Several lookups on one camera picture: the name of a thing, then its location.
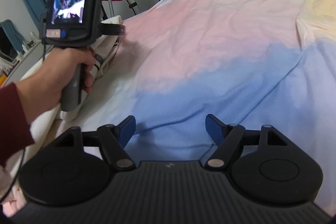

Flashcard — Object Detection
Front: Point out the dark red sleeve forearm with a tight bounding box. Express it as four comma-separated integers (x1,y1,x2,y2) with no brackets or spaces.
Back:
0,83,35,167

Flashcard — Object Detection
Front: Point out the person left hand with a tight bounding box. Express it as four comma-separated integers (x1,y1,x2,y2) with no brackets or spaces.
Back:
15,48,96,124

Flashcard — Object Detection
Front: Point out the wavy black mirror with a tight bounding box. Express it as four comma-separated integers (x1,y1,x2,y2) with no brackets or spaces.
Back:
1,19,25,55

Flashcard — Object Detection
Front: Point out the white dressing table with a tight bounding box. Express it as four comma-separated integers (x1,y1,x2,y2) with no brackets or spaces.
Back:
1,32,44,88

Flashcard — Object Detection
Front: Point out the pastel bed duvet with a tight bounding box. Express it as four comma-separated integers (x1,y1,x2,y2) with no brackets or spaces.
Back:
0,0,336,217

